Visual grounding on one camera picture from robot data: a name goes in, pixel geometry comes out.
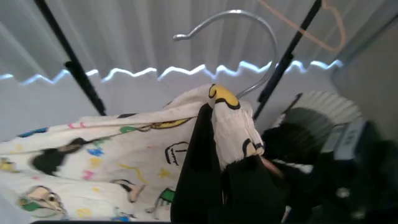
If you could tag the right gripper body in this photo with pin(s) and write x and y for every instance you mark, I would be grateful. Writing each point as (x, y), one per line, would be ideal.
(345, 140)

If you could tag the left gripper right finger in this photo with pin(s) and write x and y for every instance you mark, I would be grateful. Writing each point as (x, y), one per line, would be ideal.
(252, 199)

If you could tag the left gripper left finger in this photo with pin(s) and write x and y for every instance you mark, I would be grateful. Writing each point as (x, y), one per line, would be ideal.
(199, 186)

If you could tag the cream printed garment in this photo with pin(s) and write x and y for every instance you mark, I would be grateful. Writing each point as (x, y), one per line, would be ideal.
(124, 149)

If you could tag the pink clothes hanger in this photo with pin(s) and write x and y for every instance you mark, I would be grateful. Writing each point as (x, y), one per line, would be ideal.
(343, 34)
(236, 12)

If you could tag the white laundry basket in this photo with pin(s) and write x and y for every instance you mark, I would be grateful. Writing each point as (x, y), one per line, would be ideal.
(326, 102)

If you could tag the black clothes rack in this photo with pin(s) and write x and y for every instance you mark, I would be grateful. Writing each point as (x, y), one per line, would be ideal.
(76, 71)

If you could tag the black garment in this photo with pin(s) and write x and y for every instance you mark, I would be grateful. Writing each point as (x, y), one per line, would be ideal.
(286, 143)

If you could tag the white curtain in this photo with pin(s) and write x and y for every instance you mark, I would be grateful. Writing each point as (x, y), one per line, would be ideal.
(124, 31)

